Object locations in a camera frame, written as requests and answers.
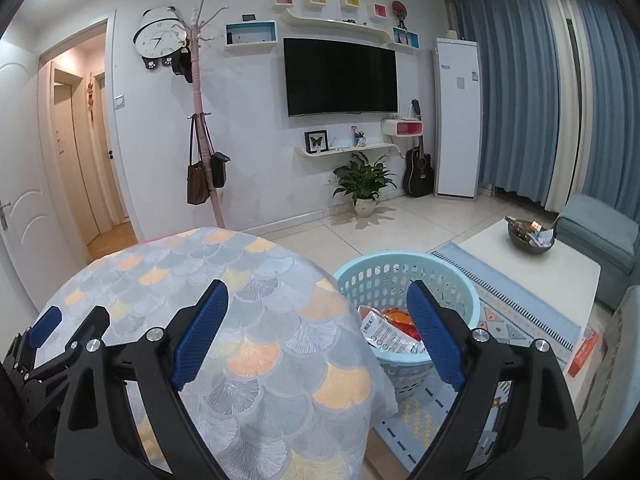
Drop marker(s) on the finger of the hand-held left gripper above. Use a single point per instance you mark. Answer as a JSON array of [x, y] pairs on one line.
[[45, 327], [87, 327]]

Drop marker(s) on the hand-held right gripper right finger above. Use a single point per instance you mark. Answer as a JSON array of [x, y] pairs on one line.
[[435, 330]]

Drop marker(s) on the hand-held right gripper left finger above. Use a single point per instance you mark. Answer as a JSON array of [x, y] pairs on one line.
[[200, 335]]

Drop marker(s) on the red-orange plastic bag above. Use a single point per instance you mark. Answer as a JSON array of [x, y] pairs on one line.
[[412, 334]]

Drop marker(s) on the orange snack packet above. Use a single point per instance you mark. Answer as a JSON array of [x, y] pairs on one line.
[[397, 317]]

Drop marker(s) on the light blue plastic basket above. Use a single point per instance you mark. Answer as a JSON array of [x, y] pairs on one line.
[[450, 285]]

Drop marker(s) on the white printed packet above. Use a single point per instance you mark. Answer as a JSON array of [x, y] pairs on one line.
[[387, 337]]

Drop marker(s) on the black shoulder bag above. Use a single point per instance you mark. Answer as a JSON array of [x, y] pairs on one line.
[[219, 170]]

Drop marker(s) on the brown shoulder bag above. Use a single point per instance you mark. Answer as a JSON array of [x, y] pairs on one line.
[[197, 185]]

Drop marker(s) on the scale pattern tablecloth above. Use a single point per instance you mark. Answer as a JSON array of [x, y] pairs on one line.
[[280, 340]]

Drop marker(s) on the patterned blue rug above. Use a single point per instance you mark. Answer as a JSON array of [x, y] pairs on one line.
[[520, 300]]

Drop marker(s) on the dark bowl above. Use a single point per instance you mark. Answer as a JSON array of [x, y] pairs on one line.
[[522, 245]]

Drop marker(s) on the white room door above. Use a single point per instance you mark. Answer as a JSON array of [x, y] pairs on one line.
[[20, 200]]

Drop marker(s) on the white coffee table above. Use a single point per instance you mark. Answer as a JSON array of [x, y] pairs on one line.
[[565, 280]]

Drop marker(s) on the orange box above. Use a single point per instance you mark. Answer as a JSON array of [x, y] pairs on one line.
[[584, 355]]

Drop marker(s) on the black acoustic guitar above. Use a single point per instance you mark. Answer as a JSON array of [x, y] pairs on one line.
[[419, 175]]

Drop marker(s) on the potted green plant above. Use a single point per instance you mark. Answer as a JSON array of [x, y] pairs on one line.
[[361, 182]]

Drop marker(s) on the blue sofa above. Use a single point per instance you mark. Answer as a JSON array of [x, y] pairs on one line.
[[595, 230]]

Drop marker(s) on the white pink box shelf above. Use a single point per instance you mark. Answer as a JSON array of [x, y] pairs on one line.
[[402, 129]]

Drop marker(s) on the small pen holder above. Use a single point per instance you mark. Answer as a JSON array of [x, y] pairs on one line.
[[359, 137]]

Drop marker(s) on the white standing air conditioner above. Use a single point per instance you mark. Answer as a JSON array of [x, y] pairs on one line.
[[456, 120]]

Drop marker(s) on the framed butterfly picture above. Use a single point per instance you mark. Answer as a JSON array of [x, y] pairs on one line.
[[316, 141]]

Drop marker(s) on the red hanging ornament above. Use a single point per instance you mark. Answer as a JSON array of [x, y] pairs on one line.
[[91, 95]]

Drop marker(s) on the blue curtain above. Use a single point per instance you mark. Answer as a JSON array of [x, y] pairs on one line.
[[510, 100], [610, 120]]

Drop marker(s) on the pink coat rack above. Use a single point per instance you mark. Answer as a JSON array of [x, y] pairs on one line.
[[197, 90]]

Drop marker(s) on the cream curtain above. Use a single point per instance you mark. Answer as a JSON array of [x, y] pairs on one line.
[[562, 110]]

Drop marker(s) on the black cap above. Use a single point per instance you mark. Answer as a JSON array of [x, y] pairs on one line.
[[182, 65]]

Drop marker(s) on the small blue box shelf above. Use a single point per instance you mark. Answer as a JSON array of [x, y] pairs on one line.
[[406, 37]]

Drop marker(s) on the wide blue box shelf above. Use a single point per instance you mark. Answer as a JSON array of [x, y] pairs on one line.
[[250, 33]]

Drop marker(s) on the long white wavy shelf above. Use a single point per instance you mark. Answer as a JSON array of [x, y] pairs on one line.
[[335, 24]]

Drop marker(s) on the white wavy wall shelf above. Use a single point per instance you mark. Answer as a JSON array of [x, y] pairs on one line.
[[345, 150]]

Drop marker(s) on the black wall television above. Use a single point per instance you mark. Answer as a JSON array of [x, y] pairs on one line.
[[340, 77]]

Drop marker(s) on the panda wall clock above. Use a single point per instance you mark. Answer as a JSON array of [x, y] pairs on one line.
[[157, 37]]

